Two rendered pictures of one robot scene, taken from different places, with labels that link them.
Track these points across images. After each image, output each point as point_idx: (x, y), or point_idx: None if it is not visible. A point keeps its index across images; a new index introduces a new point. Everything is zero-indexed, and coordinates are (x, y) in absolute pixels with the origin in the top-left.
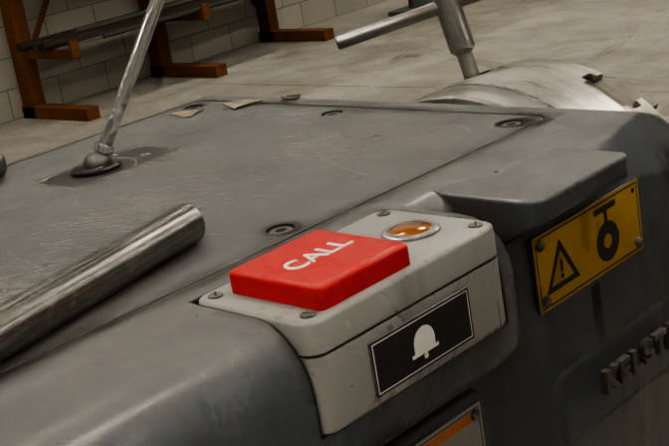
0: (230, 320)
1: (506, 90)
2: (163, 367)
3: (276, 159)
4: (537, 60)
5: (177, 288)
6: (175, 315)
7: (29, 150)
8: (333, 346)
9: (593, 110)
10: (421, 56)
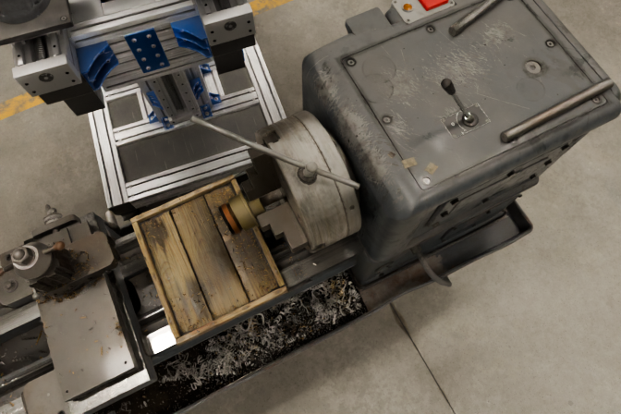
0: None
1: (312, 136)
2: None
3: (417, 81)
4: (282, 163)
5: (457, 12)
6: (459, 1)
7: None
8: None
9: (327, 57)
10: None
